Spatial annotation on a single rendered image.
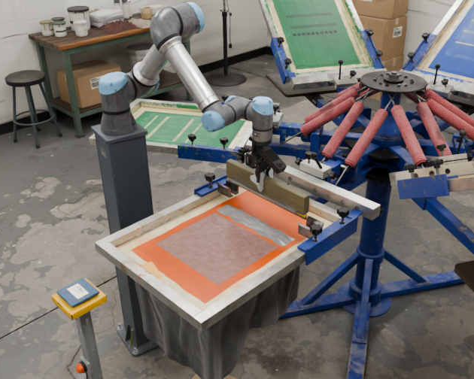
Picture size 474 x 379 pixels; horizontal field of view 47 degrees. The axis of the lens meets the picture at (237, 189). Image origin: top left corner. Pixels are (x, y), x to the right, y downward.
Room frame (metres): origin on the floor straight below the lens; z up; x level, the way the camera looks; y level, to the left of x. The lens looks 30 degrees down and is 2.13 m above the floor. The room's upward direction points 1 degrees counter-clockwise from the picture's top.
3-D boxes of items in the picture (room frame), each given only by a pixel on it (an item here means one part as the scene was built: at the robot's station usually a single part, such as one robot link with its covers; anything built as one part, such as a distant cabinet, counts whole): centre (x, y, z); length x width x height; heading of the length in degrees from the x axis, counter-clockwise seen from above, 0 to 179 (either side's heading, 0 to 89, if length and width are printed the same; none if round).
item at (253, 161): (1.84, -0.09, 1.23); 0.09 x 0.08 x 0.12; 44
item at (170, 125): (2.67, 0.15, 1.05); 1.08 x 0.61 x 0.23; 74
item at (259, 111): (1.84, -0.09, 1.39); 0.09 x 0.08 x 0.11; 50
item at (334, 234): (1.65, -0.33, 0.98); 0.30 x 0.05 x 0.07; 134
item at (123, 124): (2.16, 0.50, 1.25); 0.15 x 0.15 x 0.10
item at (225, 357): (1.50, -0.07, 0.74); 0.46 x 0.04 x 0.42; 134
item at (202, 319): (1.68, 0.03, 0.97); 0.79 x 0.58 x 0.04; 134
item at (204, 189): (2.05, 0.05, 0.98); 0.30 x 0.05 x 0.07; 134
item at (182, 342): (1.48, 0.24, 0.74); 0.45 x 0.03 x 0.43; 44
